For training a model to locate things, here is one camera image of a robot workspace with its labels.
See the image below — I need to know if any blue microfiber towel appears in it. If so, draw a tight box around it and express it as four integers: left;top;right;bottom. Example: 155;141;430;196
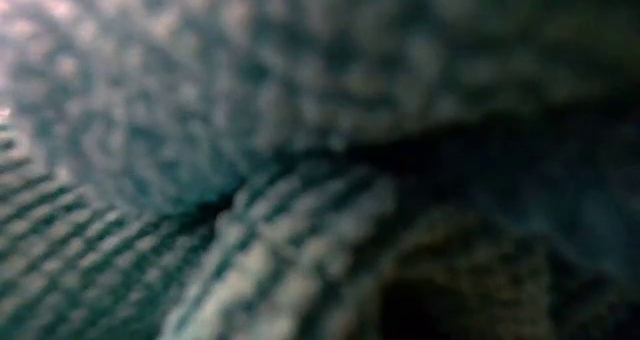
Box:
0;0;640;340

